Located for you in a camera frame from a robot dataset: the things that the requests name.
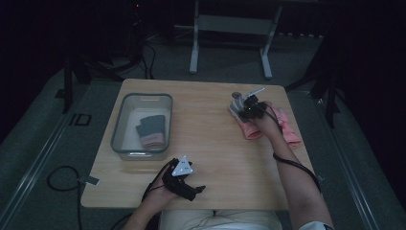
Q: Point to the person's right hand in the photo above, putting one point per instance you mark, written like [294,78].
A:
[268,125]

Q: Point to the pink ski glove printed back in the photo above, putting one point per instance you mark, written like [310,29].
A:
[292,135]

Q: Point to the metal floor rail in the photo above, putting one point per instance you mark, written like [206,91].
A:
[35,166]
[351,179]

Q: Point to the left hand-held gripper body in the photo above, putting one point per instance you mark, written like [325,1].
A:
[182,167]

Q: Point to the black tripod stand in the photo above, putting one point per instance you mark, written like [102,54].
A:
[83,68]

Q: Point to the white metal stand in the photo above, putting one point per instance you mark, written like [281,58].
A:
[233,24]

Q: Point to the person's left hand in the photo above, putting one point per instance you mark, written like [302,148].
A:
[157,196]

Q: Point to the pink ski glove grey palm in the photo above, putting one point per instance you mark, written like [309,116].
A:
[250,132]

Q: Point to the black metal stand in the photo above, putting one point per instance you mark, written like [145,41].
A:
[325,86]

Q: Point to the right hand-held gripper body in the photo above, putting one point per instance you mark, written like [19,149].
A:
[255,107]

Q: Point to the person's light trousers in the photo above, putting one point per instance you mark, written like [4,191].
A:
[220,221]

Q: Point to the clear plastic bin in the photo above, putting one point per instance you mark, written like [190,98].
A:
[143,127]

